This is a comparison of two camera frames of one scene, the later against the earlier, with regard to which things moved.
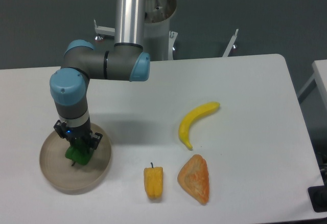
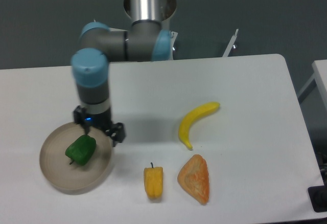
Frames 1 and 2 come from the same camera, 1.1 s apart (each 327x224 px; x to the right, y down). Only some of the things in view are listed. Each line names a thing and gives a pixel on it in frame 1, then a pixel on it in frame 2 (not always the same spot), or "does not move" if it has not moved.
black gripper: [90, 139] -> [102, 121]
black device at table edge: [318, 196] does not move
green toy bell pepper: [79, 154] does not move
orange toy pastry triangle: [193, 178] does not move
